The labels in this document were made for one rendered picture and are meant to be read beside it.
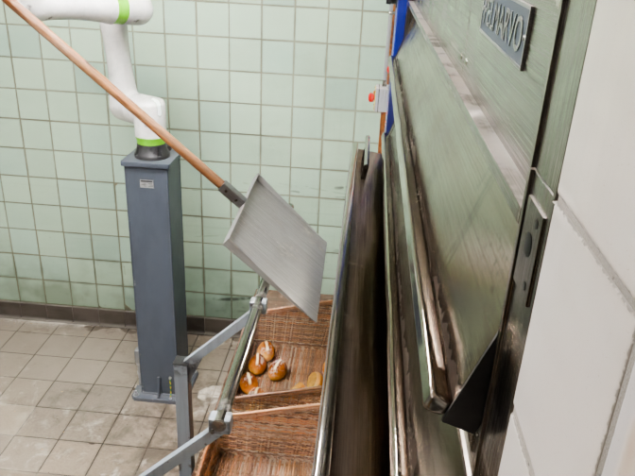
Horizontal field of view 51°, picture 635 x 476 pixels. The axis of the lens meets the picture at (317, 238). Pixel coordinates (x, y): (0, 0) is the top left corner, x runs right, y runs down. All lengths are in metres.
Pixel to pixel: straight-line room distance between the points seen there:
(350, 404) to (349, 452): 0.11
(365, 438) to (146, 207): 2.04
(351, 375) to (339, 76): 2.23
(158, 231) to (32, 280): 1.29
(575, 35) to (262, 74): 2.86
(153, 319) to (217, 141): 0.93
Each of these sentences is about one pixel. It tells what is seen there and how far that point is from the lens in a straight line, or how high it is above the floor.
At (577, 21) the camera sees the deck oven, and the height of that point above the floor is 2.03.
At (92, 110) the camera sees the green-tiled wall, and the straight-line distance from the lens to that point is 3.52.
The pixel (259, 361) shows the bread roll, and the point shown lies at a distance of 2.48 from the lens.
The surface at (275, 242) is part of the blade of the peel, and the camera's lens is 2.10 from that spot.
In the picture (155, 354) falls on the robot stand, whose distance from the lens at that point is 3.25.
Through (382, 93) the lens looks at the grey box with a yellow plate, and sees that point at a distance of 2.85.
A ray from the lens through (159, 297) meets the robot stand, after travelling 3.07.
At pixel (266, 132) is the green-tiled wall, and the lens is 3.30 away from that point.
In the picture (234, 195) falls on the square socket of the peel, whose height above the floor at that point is 1.33.
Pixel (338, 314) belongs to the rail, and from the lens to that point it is 1.25.
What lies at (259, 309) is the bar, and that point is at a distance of 1.76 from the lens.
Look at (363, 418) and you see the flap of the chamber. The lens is 1.05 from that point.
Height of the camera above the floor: 2.07
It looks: 24 degrees down
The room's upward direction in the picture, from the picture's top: 3 degrees clockwise
